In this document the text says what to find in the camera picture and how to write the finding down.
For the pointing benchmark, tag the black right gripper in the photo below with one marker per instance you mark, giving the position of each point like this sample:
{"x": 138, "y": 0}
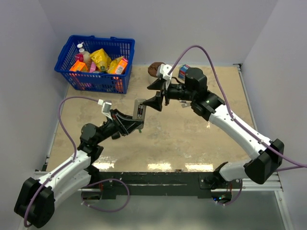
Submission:
{"x": 155, "y": 102}

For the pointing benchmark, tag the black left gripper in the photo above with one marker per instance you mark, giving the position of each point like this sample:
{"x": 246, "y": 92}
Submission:
{"x": 124, "y": 126}

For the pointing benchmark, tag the beige white remote control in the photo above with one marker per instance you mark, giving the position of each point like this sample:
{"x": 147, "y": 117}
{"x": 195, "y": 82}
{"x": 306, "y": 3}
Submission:
{"x": 138, "y": 102}

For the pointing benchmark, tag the beige battery cover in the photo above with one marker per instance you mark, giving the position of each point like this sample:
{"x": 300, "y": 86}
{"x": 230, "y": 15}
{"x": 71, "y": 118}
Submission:
{"x": 184, "y": 105}

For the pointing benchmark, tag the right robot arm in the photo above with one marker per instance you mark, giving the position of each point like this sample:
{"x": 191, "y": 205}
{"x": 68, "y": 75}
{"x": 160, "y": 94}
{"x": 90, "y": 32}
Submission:
{"x": 262, "y": 163}

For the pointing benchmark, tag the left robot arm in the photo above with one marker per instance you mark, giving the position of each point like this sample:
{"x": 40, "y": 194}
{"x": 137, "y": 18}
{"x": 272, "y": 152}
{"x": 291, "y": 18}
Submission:
{"x": 38, "y": 198}

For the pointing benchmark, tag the white roll with brown top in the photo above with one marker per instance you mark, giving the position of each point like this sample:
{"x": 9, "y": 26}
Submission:
{"x": 152, "y": 71}

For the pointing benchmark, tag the green sponge pack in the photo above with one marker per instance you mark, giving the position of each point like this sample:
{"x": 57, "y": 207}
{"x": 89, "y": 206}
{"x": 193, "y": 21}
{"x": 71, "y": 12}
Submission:
{"x": 182, "y": 71}

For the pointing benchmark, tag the orange carton right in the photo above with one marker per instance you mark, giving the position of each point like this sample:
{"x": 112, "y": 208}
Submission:
{"x": 118, "y": 66}

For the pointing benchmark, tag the orange carton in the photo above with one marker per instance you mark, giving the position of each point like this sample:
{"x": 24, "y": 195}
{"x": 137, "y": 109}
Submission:
{"x": 79, "y": 66}
{"x": 118, "y": 66}

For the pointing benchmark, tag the blue plastic basket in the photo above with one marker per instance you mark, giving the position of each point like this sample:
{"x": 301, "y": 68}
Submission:
{"x": 97, "y": 81}

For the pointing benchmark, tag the pink carton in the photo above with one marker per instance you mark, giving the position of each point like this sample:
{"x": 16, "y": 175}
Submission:
{"x": 92, "y": 67}

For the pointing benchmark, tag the yellow snack bag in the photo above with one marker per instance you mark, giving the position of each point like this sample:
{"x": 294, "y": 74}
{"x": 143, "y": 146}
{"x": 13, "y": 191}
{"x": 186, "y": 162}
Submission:
{"x": 101, "y": 59}

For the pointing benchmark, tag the orange carton left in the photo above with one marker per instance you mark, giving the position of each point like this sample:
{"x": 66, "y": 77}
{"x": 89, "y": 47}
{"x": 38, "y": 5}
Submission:
{"x": 79, "y": 66}

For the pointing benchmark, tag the soap pump bottle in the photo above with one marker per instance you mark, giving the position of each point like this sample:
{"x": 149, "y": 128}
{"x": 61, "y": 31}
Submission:
{"x": 85, "y": 55}

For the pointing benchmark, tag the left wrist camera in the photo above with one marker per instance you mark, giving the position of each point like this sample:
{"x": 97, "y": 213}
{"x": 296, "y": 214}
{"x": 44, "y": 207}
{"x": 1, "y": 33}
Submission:
{"x": 105, "y": 107}

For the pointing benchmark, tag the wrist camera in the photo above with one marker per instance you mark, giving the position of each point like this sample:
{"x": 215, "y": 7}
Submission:
{"x": 163, "y": 71}
{"x": 105, "y": 107}

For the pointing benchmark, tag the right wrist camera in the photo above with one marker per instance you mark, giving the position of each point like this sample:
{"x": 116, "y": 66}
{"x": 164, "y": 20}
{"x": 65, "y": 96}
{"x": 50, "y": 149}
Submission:
{"x": 163, "y": 71}

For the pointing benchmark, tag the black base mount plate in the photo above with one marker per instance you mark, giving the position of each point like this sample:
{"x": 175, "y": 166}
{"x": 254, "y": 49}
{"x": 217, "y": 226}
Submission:
{"x": 111, "y": 184}

